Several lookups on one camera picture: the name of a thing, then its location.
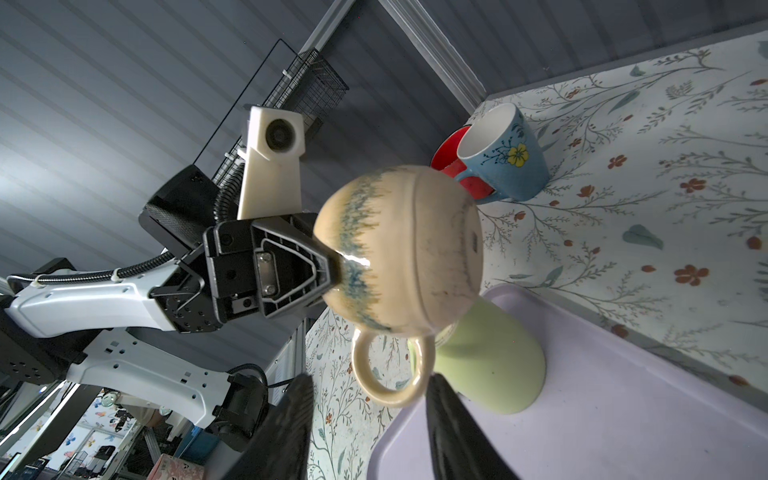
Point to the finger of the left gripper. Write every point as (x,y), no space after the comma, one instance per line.
(293,268)

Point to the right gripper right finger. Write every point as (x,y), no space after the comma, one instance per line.
(458,447)

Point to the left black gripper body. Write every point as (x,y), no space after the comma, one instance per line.
(212,282)

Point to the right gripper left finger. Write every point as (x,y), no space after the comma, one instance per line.
(280,447)

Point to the beige ceramic teapot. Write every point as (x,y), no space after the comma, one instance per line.
(407,245)

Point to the red mug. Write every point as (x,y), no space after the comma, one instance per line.
(447,161)

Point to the blue floral mug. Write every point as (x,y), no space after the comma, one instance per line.
(502,150)

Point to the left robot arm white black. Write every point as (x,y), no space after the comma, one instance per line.
(60,324)

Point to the light green mug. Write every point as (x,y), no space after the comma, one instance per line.
(490,358)

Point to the lilac plastic tray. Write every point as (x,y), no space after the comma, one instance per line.
(607,410)

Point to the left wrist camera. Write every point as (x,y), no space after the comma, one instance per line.
(271,184)

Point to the black wire side basket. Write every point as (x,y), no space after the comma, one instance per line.
(302,82)

